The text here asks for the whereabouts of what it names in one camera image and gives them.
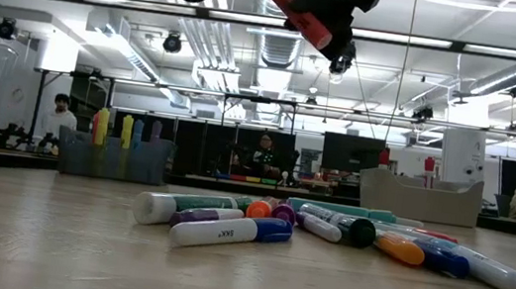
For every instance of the coloured toy blocks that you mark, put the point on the coloured toy blocks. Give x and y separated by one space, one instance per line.
246 179

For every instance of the black monitor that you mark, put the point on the black monitor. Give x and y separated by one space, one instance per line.
354 154

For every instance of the teal Sharpie highlighter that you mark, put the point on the teal Sharpie highlighter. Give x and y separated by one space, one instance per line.
344 210

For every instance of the orange cap white marker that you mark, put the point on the orange cap white marker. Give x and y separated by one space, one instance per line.
401 250

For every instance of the black background robot arm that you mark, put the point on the black background robot arm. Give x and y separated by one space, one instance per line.
9 134

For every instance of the purple cap white marker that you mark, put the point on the purple cap white marker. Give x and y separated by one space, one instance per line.
203 215

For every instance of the green Expo dry-erase marker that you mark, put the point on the green Expo dry-erase marker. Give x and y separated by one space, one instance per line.
360 233
165 207

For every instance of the purple Sharpie highlighter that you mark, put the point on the purple Sharpie highlighter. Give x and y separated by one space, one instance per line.
156 131
285 214

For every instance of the dark grey plastic bin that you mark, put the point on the dark grey plastic bin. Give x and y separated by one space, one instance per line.
111 162

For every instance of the orange Expo dry-erase marker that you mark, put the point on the orange Expo dry-erase marker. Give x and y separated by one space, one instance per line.
259 209

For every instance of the yellow Sharpie highlighter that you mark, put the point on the yellow Sharpie highlighter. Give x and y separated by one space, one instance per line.
101 126
126 129

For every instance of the white cylindrical machine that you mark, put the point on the white cylindrical machine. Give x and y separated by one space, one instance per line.
461 156

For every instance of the light grey plastic bin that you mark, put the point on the light grey plastic bin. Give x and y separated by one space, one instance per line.
420 201

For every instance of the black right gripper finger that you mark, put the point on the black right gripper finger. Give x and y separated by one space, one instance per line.
344 36

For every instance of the pink Sharpie highlighter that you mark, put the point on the pink Sharpie highlighter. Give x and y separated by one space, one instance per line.
93 130

